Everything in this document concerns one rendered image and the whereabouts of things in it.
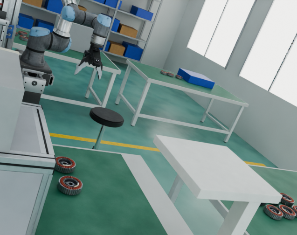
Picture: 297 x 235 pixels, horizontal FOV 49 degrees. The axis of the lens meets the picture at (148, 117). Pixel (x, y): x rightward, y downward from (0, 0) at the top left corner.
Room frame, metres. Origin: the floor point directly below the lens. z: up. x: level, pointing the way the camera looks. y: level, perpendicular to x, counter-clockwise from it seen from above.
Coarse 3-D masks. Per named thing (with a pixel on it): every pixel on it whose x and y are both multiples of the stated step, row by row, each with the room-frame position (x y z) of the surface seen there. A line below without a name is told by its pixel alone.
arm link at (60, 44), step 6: (78, 0) 2.14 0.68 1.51; (60, 18) 2.12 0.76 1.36; (60, 24) 2.12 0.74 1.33; (66, 24) 2.12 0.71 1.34; (54, 30) 2.12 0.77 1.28; (60, 30) 2.12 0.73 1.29; (66, 30) 2.13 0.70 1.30; (54, 36) 2.11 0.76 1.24; (60, 36) 2.11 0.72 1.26; (66, 36) 2.13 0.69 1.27; (54, 42) 2.09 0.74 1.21; (60, 42) 2.12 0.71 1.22; (66, 42) 2.15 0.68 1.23; (54, 48) 2.11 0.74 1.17; (60, 48) 2.13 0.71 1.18; (66, 48) 2.15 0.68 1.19
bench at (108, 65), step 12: (24, 48) 3.56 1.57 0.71; (72, 60) 3.83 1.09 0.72; (108, 60) 4.49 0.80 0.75; (96, 72) 4.84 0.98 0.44; (120, 72) 4.15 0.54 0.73; (108, 84) 4.17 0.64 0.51; (48, 96) 3.80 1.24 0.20; (84, 96) 4.86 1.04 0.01; (96, 96) 4.49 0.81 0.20; (108, 96) 4.16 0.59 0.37
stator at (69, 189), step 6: (60, 180) 1.30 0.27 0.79; (66, 180) 1.34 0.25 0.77; (72, 180) 1.35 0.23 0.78; (78, 180) 1.35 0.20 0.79; (60, 186) 1.28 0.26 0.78; (66, 186) 1.28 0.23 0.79; (72, 186) 1.31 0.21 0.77; (78, 186) 1.31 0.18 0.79; (66, 192) 1.27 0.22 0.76; (72, 192) 1.27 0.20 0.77; (78, 192) 1.30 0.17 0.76
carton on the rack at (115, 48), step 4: (108, 40) 8.13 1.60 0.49; (112, 44) 7.84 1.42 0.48; (116, 44) 7.96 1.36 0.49; (120, 44) 8.22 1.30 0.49; (108, 48) 7.93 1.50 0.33; (112, 48) 7.85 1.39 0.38; (116, 48) 7.89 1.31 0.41; (120, 48) 7.94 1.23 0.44; (124, 48) 7.99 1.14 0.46; (112, 52) 7.87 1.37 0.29; (116, 52) 7.91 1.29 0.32; (120, 52) 7.96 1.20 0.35
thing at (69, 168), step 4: (60, 156) 1.51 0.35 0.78; (56, 160) 1.45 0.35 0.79; (60, 160) 1.49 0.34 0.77; (64, 160) 1.50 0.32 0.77; (68, 160) 1.50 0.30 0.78; (72, 160) 1.51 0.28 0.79; (56, 164) 1.43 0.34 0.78; (60, 164) 1.43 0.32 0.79; (64, 164) 1.48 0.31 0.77; (68, 164) 1.50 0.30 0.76; (72, 164) 1.47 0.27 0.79; (56, 168) 1.42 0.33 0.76; (60, 168) 1.42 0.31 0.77; (64, 168) 1.43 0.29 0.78; (68, 168) 1.43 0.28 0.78; (72, 168) 1.45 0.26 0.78; (64, 172) 1.42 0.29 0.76; (68, 172) 1.43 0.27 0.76
